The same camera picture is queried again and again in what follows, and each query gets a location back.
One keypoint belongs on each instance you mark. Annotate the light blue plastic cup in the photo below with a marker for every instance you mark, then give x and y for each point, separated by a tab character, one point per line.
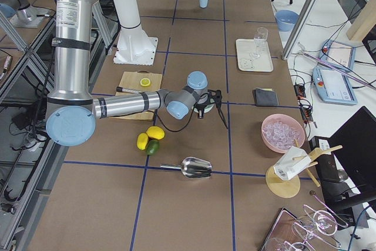
203	3

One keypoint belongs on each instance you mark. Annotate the lemon half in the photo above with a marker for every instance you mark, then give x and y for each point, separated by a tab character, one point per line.
145	82

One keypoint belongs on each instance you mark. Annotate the yellow lemon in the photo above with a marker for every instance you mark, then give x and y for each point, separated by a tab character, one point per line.
142	141
155	132

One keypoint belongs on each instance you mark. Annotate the metal ice scoop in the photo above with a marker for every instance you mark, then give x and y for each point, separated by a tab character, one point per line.
192	167

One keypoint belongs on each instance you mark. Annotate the black laptop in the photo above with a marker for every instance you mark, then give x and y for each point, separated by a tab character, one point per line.
357	157

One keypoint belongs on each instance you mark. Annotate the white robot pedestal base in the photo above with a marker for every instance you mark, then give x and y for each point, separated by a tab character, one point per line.
134	46

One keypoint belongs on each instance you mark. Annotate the green avocado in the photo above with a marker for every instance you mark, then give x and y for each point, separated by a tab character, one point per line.
152	147

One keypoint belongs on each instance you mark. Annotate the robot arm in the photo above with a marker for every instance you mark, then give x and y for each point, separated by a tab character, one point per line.
191	39

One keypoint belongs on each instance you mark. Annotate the pink bowl with ice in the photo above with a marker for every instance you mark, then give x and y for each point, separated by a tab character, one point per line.
280	132

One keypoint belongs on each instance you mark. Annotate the wooden cutting board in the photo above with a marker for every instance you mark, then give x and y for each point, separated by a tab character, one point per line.
131	80

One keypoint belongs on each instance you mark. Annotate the green ceramic bowl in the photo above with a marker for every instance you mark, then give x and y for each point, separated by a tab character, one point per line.
202	108

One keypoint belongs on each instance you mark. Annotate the metal muddler rod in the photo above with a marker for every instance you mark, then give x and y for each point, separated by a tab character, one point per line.
126	90

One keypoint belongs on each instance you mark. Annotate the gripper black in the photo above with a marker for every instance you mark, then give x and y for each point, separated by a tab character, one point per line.
201	106

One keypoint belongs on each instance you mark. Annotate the blue bowl with fork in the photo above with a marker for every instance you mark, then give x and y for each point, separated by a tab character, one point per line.
286	20

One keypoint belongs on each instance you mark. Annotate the blue teach pendant tablet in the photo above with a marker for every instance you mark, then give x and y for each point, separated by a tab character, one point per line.
342	55

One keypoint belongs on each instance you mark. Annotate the clear wine glass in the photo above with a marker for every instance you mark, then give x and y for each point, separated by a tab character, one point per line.
260	39

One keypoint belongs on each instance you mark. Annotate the cream bear tray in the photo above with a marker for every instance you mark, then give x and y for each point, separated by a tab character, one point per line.
244	47

